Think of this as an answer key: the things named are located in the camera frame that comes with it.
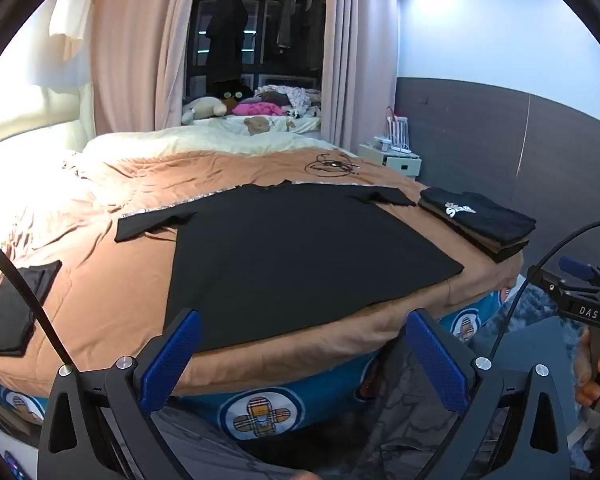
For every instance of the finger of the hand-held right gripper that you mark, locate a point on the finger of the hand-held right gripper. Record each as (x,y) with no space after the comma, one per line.
(550,282)
(575,266)

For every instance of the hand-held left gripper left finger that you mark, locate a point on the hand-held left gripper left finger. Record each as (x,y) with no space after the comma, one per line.
(172,355)

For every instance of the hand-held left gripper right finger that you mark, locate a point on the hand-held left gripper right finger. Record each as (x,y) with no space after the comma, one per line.
(437,360)

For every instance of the black T-shirt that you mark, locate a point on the black T-shirt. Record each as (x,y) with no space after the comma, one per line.
(280,260)

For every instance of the pile of mixed clothes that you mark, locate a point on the pile of mixed clothes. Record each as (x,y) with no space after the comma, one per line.
(295,97)

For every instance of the person's right hand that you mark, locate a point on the person's right hand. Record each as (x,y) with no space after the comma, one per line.
(586,375)

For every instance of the stack of folded shirts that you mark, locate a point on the stack of folded shirts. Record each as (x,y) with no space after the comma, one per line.
(500,220)

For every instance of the person's grey patterned pants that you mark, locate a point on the person's grey patterned pants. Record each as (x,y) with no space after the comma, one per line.
(405,435)

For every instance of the brown blanket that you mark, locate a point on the brown blanket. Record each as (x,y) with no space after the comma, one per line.
(130,285)

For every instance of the blue printed bed sheet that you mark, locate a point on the blue printed bed sheet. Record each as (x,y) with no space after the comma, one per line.
(330,400)

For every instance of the folded plain black cloth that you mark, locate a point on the folded plain black cloth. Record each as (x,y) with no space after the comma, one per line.
(10,310)

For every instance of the white nightstand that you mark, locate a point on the white nightstand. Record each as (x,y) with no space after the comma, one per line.
(400,162)

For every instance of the white power strip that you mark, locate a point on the white power strip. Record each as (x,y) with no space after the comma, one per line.
(395,149)

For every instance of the cream blanket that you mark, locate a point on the cream blanket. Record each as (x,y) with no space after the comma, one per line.
(205,140)

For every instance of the brown teddy bear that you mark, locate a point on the brown teddy bear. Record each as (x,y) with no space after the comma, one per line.
(257,125)

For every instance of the cream plush toy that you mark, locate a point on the cream plush toy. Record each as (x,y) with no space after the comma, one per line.
(202,108)

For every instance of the pink cloth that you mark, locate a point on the pink cloth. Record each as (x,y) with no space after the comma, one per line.
(257,108)

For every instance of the white padded headboard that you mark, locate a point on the white padded headboard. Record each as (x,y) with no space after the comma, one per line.
(30,135)

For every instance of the black plush toy yellow glasses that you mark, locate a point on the black plush toy yellow glasses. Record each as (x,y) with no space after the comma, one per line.
(235,97)

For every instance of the narrow pink curtain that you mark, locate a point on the narrow pink curtain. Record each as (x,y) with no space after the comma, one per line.
(355,50)

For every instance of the wide pink curtain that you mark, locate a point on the wide pink curtain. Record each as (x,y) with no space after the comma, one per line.
(140,45)

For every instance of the long dark hanging coat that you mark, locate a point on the long dark hanging coat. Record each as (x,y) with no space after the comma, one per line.
(226,35)

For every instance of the dark hanging jacket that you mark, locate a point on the dark hanging jacket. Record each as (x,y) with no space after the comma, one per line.
(312,30)

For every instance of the short dark hanging garment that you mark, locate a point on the short dark hanging garment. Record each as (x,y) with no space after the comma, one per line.
(285,20)

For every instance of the white hanging garment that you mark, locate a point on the white hanging garment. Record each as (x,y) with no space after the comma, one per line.
(72,5)

